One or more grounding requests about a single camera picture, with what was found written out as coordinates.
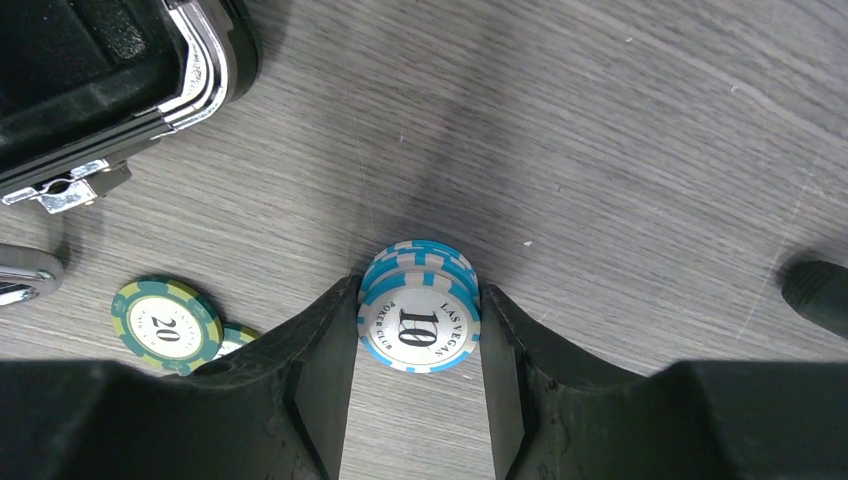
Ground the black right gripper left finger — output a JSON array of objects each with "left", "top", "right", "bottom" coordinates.
[{"left": 1, "top": 276, "right": 360, "bottom": 479}]

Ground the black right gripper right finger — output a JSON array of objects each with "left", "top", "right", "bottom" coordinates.
[{"left": 479, "top": 284, "right": 847, "bottom": 479}]

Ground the blue 10 chip stack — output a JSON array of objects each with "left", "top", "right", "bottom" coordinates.
[{"left": 357, "top": 239, "right": 482, "bottom": 374}]

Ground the black poker set case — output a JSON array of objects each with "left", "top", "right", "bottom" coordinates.
[{"left": 1, "top": 1, "right": 262, "bottom": 214}]

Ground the green 20 chip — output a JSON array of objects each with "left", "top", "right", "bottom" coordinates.
[
  {"left": 111, "top": 277, "right": 223, "bottom": 375},
  {"left": 213, "top": 322, "right": 261, "bottom": 360}
]

